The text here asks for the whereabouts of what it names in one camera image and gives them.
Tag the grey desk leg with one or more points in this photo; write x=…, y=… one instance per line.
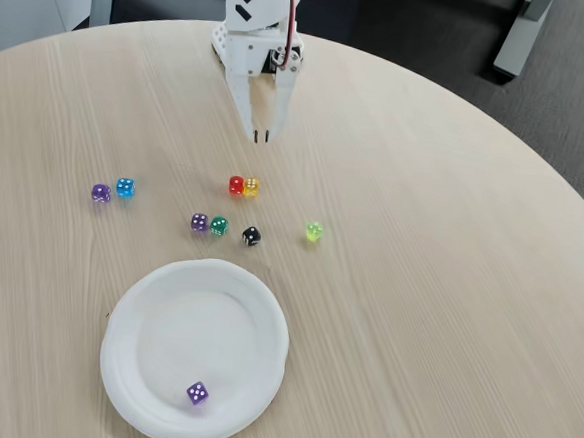
x=517, y=39

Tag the red translucent die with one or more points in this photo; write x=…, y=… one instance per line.
x=235, y=185

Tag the lime green translucent die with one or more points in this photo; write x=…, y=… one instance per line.
x=313, y=231

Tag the orange translucent die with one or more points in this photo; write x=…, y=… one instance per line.
x=252, y=187

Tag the white paper plate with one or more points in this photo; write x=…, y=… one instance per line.
x=195, y=342

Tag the black die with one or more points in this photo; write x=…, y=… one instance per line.
x=251, y=236

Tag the purple translucent die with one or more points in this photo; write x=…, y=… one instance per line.
x=199, y=222
x=101, y=193
x=197, y=394

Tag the blue translucent die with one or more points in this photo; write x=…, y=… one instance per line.
x=126, y=188

